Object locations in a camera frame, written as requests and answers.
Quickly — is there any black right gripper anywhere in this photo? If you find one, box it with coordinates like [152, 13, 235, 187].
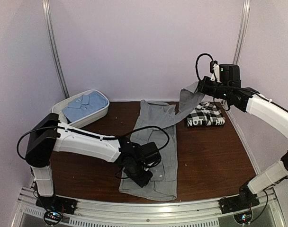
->
[198, 76, 231, 100]

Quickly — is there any grey long sleeve shirt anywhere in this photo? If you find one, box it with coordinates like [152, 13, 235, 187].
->
[118, 81, 205, 202]

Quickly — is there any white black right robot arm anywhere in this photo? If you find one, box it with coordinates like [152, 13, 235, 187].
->
[198, 76, 288, 209]

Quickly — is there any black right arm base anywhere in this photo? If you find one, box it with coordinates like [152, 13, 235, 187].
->
[218, 192, 260, 214]

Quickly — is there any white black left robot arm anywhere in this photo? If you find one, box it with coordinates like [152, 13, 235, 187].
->
[23, 113, 153, 210]

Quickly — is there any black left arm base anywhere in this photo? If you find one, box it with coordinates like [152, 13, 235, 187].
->
[36, 195, 77, 215]

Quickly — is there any black white plaid folded shirt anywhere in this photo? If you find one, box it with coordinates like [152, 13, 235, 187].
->
[185, 102, 226, 127]

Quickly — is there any light blue folded shirt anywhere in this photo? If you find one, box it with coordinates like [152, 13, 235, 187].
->
[62, 91, 109, 123]

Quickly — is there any white plastic laundry basket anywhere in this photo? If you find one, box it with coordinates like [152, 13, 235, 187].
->
[51, 89, 110, 128]

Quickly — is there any left circuit board with leds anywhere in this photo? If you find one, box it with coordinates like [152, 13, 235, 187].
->
[43, 210, 63, 225]

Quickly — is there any circuit board with leds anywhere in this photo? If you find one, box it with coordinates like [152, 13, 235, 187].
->
[43, 210, 63, 225]
[234, 211, 253, 225]

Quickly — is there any right circuit board with leds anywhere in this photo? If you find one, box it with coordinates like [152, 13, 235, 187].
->
[234, 211, 253, 225]

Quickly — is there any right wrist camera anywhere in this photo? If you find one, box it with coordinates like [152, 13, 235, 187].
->
[210, 61, 241, 83]

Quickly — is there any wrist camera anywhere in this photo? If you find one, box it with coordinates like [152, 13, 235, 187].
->
[140, 142, 162, 168]
[210, 61, 241, 83]

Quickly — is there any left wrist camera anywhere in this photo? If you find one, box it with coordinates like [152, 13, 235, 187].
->
[140, 142, 162, 168]

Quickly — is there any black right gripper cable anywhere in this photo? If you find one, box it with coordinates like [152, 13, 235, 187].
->
[195, 53, 217, 81]

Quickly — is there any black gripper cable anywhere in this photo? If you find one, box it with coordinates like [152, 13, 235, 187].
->
[17, 126, 171, 161]
[195, 53, 217, 81]

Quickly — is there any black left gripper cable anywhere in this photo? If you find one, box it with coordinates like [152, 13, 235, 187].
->
[17, 126, 171, 161]

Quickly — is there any aluminium front rail frame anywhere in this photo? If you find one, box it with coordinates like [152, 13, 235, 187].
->
[13, 185, 287, 227]

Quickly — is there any silver right corner post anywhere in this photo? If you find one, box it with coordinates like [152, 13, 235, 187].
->
[233, 0, 251, 65]

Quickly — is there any silver corner post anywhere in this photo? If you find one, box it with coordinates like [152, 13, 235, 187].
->
[233, 0, 251, 65]
[42, 0, 70, 98]

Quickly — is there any silver left corner post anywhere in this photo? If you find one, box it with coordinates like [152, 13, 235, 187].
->
[42, 0, 70, 98]

